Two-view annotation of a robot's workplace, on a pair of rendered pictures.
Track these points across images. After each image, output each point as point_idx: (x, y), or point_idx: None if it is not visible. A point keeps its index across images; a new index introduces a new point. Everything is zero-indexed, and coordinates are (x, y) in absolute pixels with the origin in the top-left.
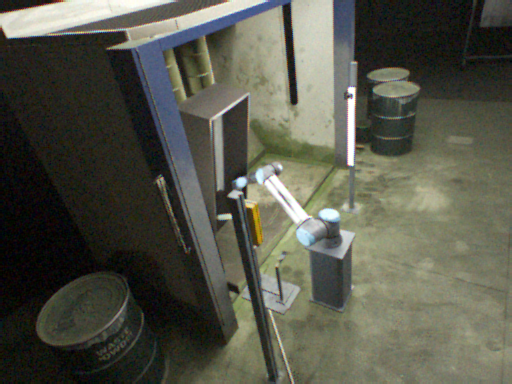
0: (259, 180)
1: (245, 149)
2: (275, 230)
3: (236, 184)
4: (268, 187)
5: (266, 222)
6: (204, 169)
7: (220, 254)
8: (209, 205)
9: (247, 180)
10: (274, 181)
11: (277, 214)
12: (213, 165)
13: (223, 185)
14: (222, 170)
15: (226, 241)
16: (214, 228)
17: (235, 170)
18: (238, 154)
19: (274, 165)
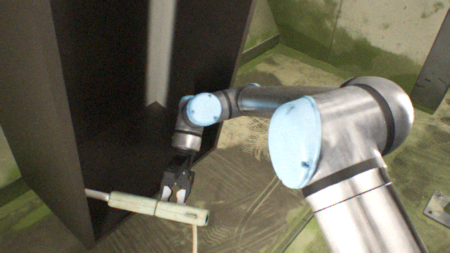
0: (284, 166)
1: (245, 3)
2: (267, 230)
3: (187, 113)
4: (331, 231)
5: (250, 199)
6: (14, 30)
7: None
8: (61, 177)
9: (226, 108)
10: (384, 210)
11: (278, 184)
12: (48, 17)
13: (165, 95)
14: (167, 55)
15: (145, 227)
16: (84, 237)
17: (201, 64)
18: (219, 17)
19: (391, 100)
